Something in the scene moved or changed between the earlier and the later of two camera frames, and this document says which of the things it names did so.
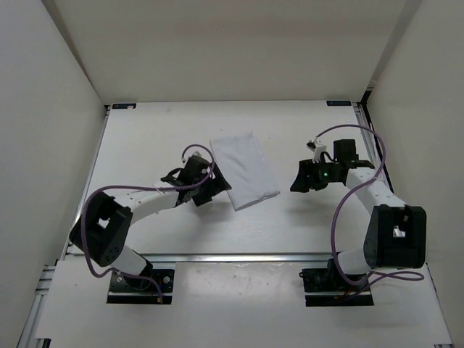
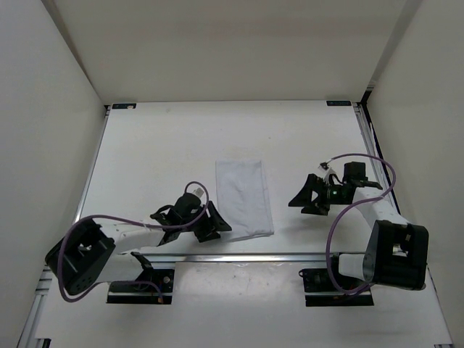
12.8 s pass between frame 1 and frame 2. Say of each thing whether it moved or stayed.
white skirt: moved
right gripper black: moved
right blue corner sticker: stayed
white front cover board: stayed
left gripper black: moved
